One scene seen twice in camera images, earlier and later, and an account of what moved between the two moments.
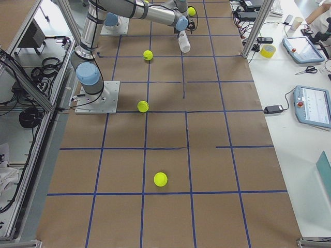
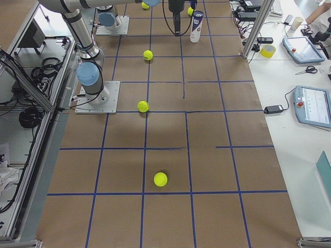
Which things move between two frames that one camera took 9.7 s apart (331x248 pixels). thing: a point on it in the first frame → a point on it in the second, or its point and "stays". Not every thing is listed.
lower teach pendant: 312,106 stays
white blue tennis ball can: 184,42 → 196,26
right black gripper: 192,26 → 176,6
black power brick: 273,109 stays
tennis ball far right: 143,106 stays
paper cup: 297,21 stays
